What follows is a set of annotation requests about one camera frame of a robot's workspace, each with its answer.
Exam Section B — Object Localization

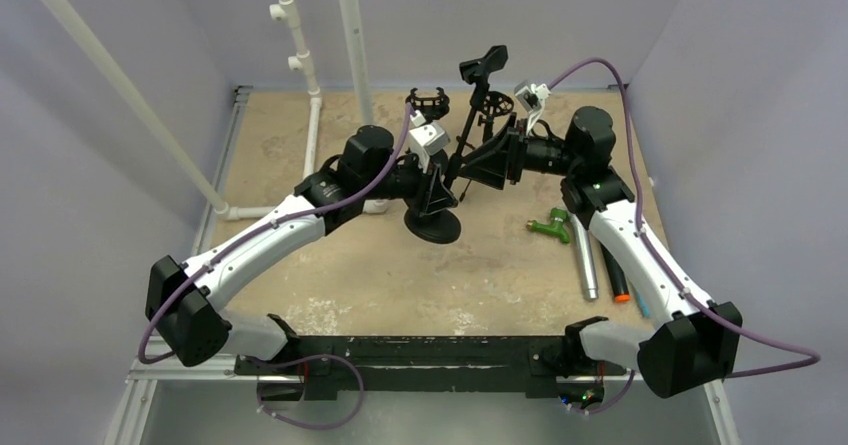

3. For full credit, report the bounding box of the black clip round-base stand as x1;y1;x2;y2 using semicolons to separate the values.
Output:
404;45;508;244

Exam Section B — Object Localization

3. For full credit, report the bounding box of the black tripod mic stand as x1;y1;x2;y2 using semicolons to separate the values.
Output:
460;90;517;203

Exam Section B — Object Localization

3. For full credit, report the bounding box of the black shock-mount round-base stand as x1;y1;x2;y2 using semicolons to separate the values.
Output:
405;87;450;126

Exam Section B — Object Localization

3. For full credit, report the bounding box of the silver grey microphone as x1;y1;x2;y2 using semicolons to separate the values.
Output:
570;215;599;301

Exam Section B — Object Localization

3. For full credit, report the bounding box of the black microphone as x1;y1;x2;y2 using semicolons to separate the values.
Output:
600;245;631;303

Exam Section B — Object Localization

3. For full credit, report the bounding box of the blue microphone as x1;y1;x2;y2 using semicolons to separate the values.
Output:
632;288;651;319

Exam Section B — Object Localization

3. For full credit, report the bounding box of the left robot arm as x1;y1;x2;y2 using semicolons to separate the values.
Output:
145;123;461;374

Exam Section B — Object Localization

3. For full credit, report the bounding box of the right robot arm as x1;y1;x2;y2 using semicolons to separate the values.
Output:
458;106;742;398

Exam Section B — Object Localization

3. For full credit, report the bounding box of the green tap faucet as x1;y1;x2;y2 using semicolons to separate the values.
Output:
526;207;571;244

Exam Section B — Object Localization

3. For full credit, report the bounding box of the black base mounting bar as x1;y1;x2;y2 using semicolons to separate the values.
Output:
234;335;627;401

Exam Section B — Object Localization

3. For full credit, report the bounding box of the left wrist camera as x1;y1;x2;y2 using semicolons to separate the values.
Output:
407;111;450;162

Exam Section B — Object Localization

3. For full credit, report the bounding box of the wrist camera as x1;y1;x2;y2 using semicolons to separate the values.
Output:
407;111;450;162
513;80;550;135

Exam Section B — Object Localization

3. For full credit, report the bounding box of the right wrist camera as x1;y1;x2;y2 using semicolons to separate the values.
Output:
513;80;550;135

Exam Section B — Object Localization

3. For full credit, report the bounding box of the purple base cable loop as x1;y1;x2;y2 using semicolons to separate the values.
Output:
256;352;365;431

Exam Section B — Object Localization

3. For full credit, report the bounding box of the white PVC pipe frame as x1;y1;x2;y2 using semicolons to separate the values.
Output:
11;0;389;222

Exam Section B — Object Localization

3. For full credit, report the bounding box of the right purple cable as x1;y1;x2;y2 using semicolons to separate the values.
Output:
546;56;821;380

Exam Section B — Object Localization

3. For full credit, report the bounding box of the aluminium rail frame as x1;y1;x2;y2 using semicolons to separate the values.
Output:
104;84;740;445

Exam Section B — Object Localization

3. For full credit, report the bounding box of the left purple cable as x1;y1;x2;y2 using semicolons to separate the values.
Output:
137;102;419;366

